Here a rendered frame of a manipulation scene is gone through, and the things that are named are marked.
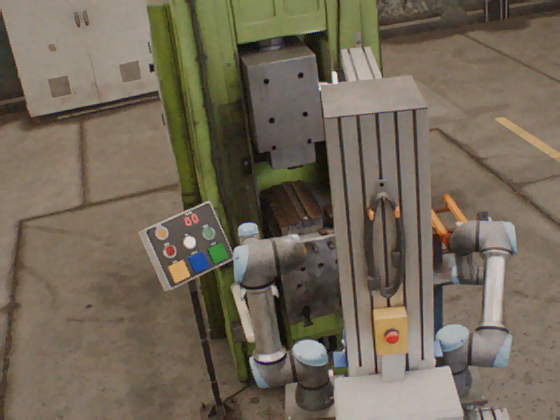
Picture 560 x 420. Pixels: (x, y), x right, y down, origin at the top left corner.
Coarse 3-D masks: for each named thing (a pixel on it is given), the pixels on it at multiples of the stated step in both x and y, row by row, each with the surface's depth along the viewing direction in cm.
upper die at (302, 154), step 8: (304, 144) 333; (312, 144) 333; (264, 152) 350; (272, 152) 331; (280, 152) 332; (288, 152) 332; (296, 152) 333; (304, 152) 334; (312, 152) 335; (272, 160) 332; (280, 160) 333; (288, 160) 334; (296, 160) 335; (304, 160) 336; (312, 160) 337; (272, 168) 335; (280, 168) 335
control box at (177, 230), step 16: (192, 208) 326; (208, 208) 330; (160, 224) 318; (176, 224) 322; (192, 224) 325; (208, 224) 329; (144, 240) 318; (160, 240) 317; (176, 240) 320; (208, 240) 327; (224, 240) 331; (160, 256) 316; (176, 256) 319; (208, 256) 326; (160, 272) 317; (192, 272) 321
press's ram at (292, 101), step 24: (240, 48) 338; (288, 48) 329; (264, 72) 314; (288, 72) 316; (312, 72) 319; (264, 96) 318; (288, 96) 321; (312, 96) 323; (264, 120) 323; (288, 120) 326; (312, 120) 328; (264, 144) 328; (288, 144) 331
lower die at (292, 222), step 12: (300, 180) 386; (276, 192) 378; (300, 192) 374; (288, 204) 365; (312, 204) 361; (276, 216) 358; (288, 216) 354; (300, 216) 351; (312, 216) 351; (288, 228) 349; (300, 228) 351; (312, 228) 352
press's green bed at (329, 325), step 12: (276, 300) 409; (288, 324) 371; (300, 324) 368; (312, 324) 370; (324, 324) 372; (336, 324) 373; (288, 336) 387; (300, 336) 372; (312, 336) 374; (324, 336) 381; (336, 336) 383; (288, 348) 398; (336, 348) 387; (336, 372) 388
